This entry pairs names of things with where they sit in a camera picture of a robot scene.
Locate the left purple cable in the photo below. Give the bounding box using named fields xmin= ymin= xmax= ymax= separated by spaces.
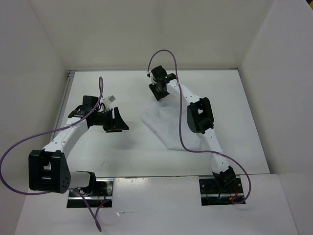
xmin=0 ymin=76 xmax=104 ymax=232

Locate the white skirt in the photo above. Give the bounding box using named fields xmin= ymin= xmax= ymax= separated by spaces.
xmin=141 ymin=96 xmax=209 ymax=151

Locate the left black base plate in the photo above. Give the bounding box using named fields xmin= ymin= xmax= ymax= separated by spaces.
xmin=67 ymin=178 xmax=114 ymax=209

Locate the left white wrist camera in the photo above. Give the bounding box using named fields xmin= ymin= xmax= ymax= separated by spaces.
xmin=100 ymin=95 xmax=115 ymax=111

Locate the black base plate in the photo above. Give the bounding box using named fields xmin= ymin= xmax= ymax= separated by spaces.
xmin=199 ymin=177 xmax=245 ymax=206
xmin=67 ymin=178 xmax=114 ymax=209

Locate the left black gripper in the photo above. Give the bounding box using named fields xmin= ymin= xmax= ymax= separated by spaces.
xmin=92 ymin=107 xmax=129 ymax=133

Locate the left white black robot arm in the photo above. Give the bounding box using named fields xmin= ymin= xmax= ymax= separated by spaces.
xmin=28 ymin=95 xmax=129 ymax=196

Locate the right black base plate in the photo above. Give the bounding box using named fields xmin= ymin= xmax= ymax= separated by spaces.
xmin=199 ymin=177 xmax=245 ymax=206

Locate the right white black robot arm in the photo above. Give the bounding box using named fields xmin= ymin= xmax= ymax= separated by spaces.
xmin=147 ymin=66 xmax=236 ymax=193

